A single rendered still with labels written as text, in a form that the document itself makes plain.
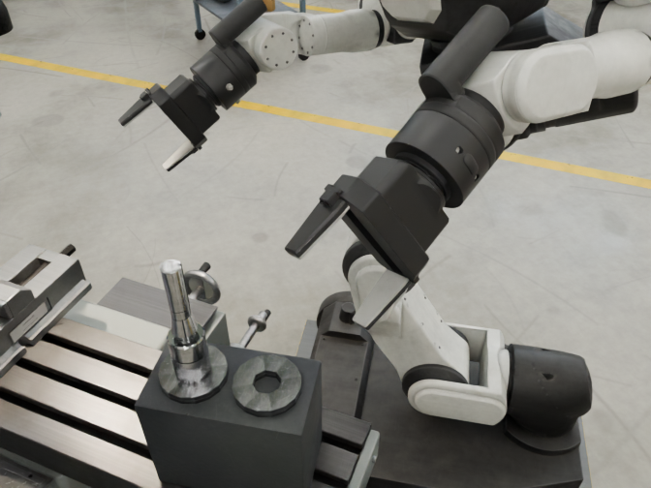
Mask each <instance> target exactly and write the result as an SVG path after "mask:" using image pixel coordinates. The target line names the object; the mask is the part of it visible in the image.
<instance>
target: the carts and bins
mask: <svg viewBox="0 0 651 488"><path fill-rule="evenodd" d="M242 1H243V0H193V3H194V11H195V18H196V24H197V30H196V31H195V37H196V38H197V39H198V40H202V39H204V37H205V32H204V30H202V22H201V14H200V7H199V5H200V6H202V7H203V8H204V9H206V10H207V11H209V12H210V13H212V14H213V15H215V16H216V17H218V18H219V19H221V20H222V19H223V18H224V17H225V16H226V15H228V14H229V13H230V12H231V11H232V10H233V9H234V8H236V7H237V6H238V5H239V4H240V3H241V2H242ZM263 1H264V3H265V5H266V7H267V11H266V13H275V12H286V11H290V12H294V13H298V11H296V10H294V9H292V8H290V7H289V6H287V5H285V4H283V3H282V2H280V1H278V0H263ZM299 12H300V13H306V2H305V0H299ZM308 57H309V56H305V55H302V54H299V55H298V58H299V59H301V60H302V61H305V60H307V59H308Z"/></svg>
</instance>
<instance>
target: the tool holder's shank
mask: <svg viewBox="0 0 651 488"><path fill-rule="evenodd" d="M160 271H161V275H162V280H163V284H164V288H165V292H166V297H167V301H168V304H169V308H170V324H171V333H172V335H173V336H175V337H177V339H179V340H183V341H184V340H189V339H191V338H192V337H193V336H194V335H195V332H196V331H197V328H198V325H197V323H196V321H195V318H194V316H193V314H192V312H191V307H190V303H189V298H188V293H187V289H186V284H185V279H184V274H183V269H182V264H181V262H180V261H179V260H176V259H169V260H166V261H164V262H163V263H162V264H161V265H160Z"/></svg>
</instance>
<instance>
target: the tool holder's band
mask: <svg viewBox="0 0 651 488"><path fill-rule="evenodd" d="M197 325H198V328H197V331H196V332H195V335H194V336H193V337H192V338H191V339H189V340H184V341H183V340H179V339H177V337H175V336H173V335H172V333H171V329H170V330H169V332H168V334H167V342H168V346H169V348H170V349H171V350H172V351H175V352H177V353H189V352H193V351H196V350H198V349H199V348H200V347H201V346H202V345H203V343H204V341H205V331H204V328H203V326H202V325H201V324H200V323H198V322H197Z"/></svg>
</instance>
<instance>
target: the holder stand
mask: <svg viewBox="0 0 651 488"><path fill-rule="evenodd" d="M207 346H208V351H209V357H210V362H211V371H210V373H209V375H208V376H207V377H206V378H205V379H204V380H203V381H200V382H197V383H185V382H182V381H180V380H179V379H178V378H177V377H176V375H175V372H174V369H173V365H172V361H171V354H170V350H169V346H168V343H167V344H166V346H165V347H164V349H163V351H162V353H161V355H160V357H159V359H158V361H157V363H156V365H155V366H154V368H153V370H152V372H151V374H150V376H149V378H148V380H147V382H146V384H145V386H144V387H143V389H142V391H141V393H140V395H139V398H138V399H137V401H136V403H135V410H136V413H137V415H138V418H139V423H140V426H141V429H142V431H143V434H144V437H145V440H146V443H147V446H148V449H149V452H150V455H151V457H152V460H153V463H154V466H155V469H156V472H157V474H158V477H159V480H161V481H164V482H168V483H173V484H178V485H183V486H188V487H193V488H311V483H312V479H313V475H314V470H315V467H316V463H317V458H318V454H319V450H320V445H321V441H322V362H321V361H320V360H316V359H310V358H303V357H297V356H291V355H285V354H279V353H273V352H267V351H255V350H249V349H244V348H237V347H231V346H225V345H218V344H212V343H207Z"/></svg>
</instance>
